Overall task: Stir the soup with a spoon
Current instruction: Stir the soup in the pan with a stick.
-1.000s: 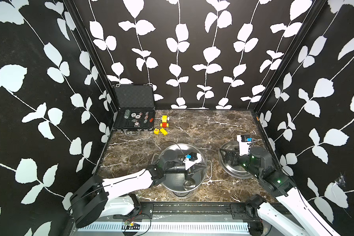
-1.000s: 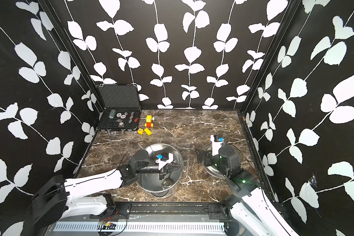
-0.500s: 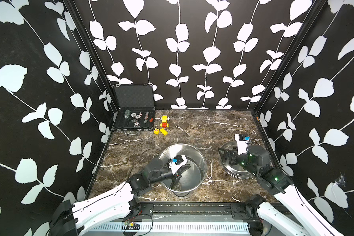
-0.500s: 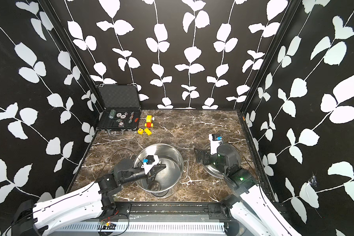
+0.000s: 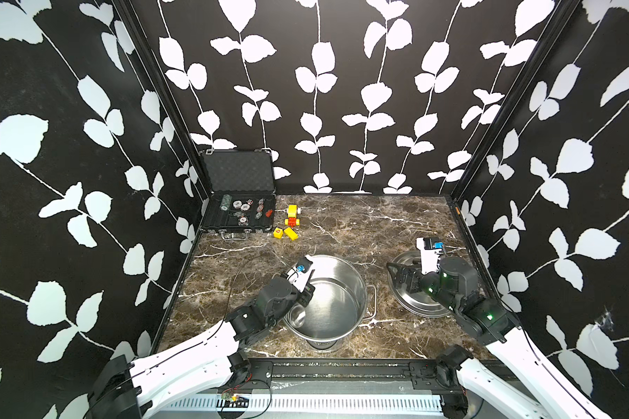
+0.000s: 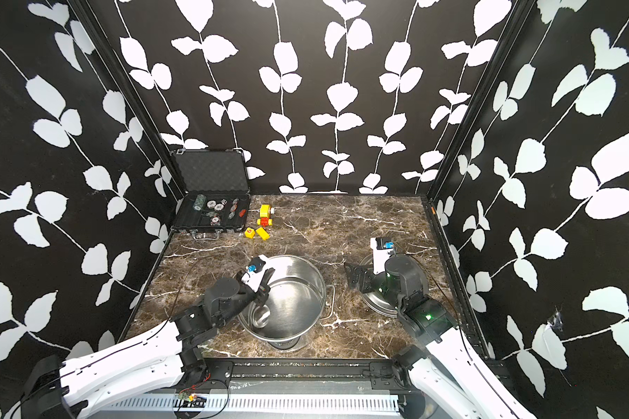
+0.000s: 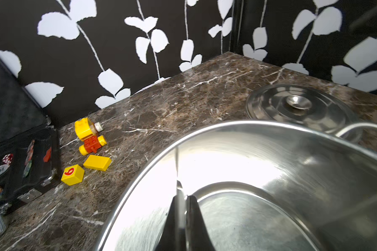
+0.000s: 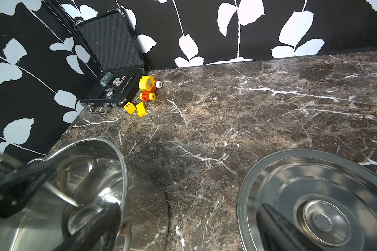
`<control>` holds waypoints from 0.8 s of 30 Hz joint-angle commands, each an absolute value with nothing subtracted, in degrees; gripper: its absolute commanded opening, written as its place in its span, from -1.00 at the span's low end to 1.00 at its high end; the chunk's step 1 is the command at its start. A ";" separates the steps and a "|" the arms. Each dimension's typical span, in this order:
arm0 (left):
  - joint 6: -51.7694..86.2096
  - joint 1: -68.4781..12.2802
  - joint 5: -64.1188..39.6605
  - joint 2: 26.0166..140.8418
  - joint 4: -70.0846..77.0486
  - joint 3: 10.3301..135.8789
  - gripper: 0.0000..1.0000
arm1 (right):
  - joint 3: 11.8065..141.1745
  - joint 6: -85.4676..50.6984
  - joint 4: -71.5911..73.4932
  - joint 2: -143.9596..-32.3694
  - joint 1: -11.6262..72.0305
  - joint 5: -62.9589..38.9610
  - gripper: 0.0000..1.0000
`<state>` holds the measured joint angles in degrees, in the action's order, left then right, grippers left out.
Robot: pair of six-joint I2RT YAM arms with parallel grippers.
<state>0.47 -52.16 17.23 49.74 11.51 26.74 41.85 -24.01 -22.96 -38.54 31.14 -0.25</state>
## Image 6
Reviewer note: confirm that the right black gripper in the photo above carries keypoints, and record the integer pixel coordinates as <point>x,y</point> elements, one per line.
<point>358,271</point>

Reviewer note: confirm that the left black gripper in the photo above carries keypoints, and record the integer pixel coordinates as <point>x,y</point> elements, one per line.
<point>264,287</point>

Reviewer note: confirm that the metal ladle spoon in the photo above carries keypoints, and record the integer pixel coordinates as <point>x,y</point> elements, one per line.
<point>260,316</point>

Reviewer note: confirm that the stainless steel pot lid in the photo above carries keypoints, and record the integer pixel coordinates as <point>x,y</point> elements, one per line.
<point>405,287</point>

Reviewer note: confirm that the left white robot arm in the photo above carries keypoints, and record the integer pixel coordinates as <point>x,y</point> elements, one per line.
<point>166,356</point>

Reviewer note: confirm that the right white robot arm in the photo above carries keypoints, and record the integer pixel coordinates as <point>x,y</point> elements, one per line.
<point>442,367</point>

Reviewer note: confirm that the yellow flat toy brick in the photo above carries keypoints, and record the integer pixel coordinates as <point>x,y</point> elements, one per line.
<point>261,232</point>

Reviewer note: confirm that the small yellow cube block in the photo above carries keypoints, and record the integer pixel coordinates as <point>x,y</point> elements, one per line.
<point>250,233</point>

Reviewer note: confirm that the yellow red toy block figure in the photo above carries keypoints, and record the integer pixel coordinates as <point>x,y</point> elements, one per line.
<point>265,218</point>

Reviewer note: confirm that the open black carrying case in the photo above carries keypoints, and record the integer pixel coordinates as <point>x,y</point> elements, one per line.
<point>217,194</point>

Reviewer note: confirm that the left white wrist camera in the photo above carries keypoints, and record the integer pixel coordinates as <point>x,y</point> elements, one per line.
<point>255,271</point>

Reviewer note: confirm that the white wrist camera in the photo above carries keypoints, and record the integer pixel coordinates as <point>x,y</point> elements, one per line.
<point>255,271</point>
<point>382,249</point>

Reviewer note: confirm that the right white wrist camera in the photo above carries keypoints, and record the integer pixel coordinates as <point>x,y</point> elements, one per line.
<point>382,249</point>

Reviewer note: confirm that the black front rail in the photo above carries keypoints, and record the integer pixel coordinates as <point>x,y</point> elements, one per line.
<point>380,373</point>

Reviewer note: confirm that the white slotted cable duct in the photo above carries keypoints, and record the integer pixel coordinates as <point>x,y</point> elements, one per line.
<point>383,405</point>

